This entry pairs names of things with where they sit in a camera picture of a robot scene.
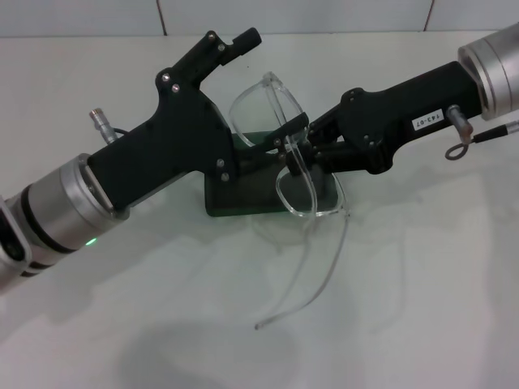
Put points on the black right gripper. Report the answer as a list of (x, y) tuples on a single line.
[(405, 109)]

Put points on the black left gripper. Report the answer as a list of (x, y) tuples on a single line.
[(170, 150)]

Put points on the clear transparent glasses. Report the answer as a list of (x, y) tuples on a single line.
[(307, 186)]

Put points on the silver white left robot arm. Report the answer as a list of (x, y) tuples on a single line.
[(52, 210)]

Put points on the green glasses case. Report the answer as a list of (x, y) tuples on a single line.
[(239, 200)]

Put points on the silver left gripper plug connector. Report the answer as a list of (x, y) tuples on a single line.
[(102, 123)]

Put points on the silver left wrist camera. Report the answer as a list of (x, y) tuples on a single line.
[(12, 239)]

